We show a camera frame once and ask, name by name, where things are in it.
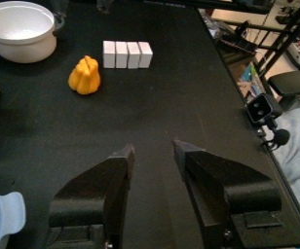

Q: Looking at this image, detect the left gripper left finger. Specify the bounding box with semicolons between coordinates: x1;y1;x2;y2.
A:
41;143;136;249

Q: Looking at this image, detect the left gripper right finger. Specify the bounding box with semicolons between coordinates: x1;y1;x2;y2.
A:
171;139;300;249

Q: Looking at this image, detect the yellow toy squash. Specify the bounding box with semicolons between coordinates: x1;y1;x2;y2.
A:
67;54;101;96

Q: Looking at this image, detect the black round clamp knob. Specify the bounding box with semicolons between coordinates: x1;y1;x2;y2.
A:
260;117;291;152

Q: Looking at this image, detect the light blue toy bowl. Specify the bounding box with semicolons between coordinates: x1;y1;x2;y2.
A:
0;182;27;249

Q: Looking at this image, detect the colourful cardboard box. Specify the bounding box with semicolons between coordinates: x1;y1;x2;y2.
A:
235;62;267;98

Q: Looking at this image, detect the black office chair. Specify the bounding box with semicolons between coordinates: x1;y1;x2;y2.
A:
267;70;300;111

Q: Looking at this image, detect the white rectangular block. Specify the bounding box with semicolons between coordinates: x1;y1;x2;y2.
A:
136;41;154;69
125;41;141;70
115;41;128;69
101;40;116;69

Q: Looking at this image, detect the black gear case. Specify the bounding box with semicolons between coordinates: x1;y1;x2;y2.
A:
219;20;262;54

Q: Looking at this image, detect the white toy cooking pot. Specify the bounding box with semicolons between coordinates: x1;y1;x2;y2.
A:
0;0;67;64

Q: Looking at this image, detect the black table-edge camera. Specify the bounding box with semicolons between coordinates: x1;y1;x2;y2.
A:
243;92;283;125

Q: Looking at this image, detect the black metal frame strut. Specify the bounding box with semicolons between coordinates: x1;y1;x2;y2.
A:
255;0;300;79

